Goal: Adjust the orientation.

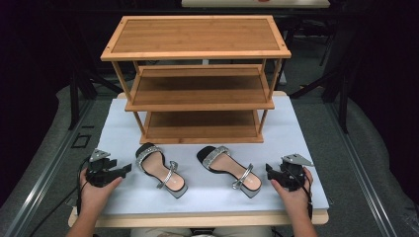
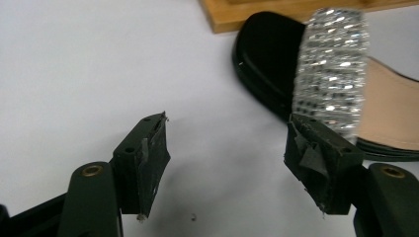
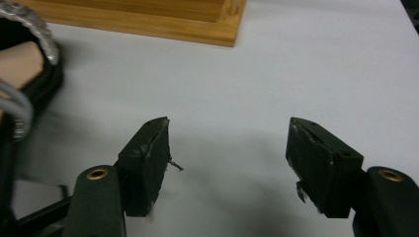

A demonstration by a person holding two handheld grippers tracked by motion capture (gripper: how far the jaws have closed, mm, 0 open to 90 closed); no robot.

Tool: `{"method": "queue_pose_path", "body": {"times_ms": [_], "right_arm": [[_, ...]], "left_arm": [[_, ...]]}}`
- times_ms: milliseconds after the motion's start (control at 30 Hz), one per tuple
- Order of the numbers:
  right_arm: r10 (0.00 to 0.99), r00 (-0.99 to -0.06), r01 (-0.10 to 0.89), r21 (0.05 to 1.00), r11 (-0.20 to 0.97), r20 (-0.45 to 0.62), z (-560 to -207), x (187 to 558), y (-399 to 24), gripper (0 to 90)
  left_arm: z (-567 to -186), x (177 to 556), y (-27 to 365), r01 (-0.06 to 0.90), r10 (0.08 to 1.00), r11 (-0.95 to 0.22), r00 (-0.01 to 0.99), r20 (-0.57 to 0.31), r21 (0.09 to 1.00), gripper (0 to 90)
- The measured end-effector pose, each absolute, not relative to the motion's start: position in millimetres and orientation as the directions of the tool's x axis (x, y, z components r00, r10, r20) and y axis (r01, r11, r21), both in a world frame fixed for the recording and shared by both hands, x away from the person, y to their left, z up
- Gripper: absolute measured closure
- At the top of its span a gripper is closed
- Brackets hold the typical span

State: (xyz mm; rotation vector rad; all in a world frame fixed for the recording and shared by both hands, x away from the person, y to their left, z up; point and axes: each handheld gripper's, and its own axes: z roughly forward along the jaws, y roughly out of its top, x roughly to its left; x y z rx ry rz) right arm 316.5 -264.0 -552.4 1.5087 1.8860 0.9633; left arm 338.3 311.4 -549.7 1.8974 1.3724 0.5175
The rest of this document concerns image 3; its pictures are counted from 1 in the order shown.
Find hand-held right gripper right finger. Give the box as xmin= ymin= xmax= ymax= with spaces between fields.
xmin=285 ymin=117 xmax=365 ymax=219

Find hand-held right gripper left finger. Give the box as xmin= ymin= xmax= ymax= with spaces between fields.
xmin=114 ymin=116 xmax=184 ymax=218

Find wooden shoe rack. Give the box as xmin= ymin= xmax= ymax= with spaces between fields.
xmin=13 ymin=0 xmax=247 ymax=47

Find black sandal with silver heel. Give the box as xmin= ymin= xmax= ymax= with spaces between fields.
xmin=0 ymin=1 xmax=65 ymax=228

